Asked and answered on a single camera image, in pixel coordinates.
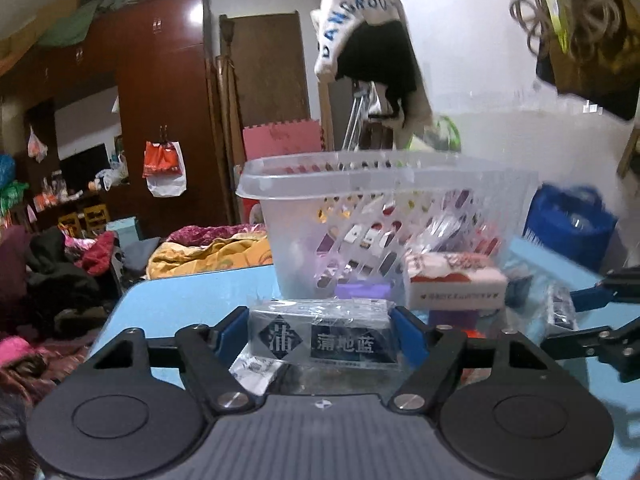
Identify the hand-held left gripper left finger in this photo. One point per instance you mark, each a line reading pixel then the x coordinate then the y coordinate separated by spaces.
pixel 232 332

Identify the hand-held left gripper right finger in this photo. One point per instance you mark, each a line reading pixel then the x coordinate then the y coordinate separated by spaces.
pixel 405 332

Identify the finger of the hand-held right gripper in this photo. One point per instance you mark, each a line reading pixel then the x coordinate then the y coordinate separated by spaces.
pixel 590 297
pixel 575 345

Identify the dark packet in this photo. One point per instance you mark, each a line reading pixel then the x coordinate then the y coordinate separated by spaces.
pixel 561 307

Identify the white box with red label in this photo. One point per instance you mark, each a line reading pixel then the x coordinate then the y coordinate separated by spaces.
pixel 455 280

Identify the silver black box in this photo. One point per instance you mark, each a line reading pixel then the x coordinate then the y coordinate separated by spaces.
pixel 325 332

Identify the white plastic basket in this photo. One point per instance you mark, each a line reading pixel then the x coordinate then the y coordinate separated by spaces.
pixel 300 240

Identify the purple packet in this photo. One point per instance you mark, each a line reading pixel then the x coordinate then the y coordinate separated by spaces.
pixel 362 291

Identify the blue bucket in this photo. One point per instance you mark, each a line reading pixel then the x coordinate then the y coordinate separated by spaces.
pixel 570 225

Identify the yellow cloth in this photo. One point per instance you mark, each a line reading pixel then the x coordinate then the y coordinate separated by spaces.
pixel 200 260

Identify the maroon floral blanket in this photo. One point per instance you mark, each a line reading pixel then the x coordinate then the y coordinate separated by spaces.
pixel 210 234

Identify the teal box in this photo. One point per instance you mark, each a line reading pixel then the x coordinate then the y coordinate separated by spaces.
pixel 122 227

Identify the red clothing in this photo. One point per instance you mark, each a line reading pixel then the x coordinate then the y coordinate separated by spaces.
pixel 97 255

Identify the orange white hanging bag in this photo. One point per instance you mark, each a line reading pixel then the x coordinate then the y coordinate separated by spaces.
pixel 162 165

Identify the dark clothing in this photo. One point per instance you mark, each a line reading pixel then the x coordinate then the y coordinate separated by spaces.
pixel 55 270

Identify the pink foam mat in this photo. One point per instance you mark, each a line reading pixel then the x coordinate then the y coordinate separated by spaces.
pixel 280 137

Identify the green white shopping bag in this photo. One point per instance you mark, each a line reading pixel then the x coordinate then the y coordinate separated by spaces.
pixel 445 132

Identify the metal folding rack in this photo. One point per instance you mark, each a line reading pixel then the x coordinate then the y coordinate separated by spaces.
pixel 360 115

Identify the black television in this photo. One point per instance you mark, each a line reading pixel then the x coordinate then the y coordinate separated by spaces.
pixel 82 167

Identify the olive hanging bag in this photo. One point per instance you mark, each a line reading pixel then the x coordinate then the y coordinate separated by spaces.
pixel 600 60

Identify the brown wooden wardrobe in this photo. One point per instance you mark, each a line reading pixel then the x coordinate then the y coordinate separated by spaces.
pixel 160 85

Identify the green plastic bag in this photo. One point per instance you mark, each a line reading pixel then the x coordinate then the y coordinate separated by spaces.
pixel 12 195

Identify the brown wooden door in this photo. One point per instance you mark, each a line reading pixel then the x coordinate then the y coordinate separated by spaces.
pixel 270 70

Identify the pink white plastic bag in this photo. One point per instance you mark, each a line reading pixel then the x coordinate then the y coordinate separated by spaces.
pixel 36 147

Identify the black garment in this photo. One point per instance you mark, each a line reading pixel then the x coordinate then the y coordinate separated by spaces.
pixel 380 60

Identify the blue plastic bags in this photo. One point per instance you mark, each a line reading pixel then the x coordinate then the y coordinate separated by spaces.
pixel 5 167

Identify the white lettered garment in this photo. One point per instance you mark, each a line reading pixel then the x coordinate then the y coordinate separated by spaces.
pixel 345 15

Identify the green cloth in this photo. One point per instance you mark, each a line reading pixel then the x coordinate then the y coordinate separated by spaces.
pixel 75 22

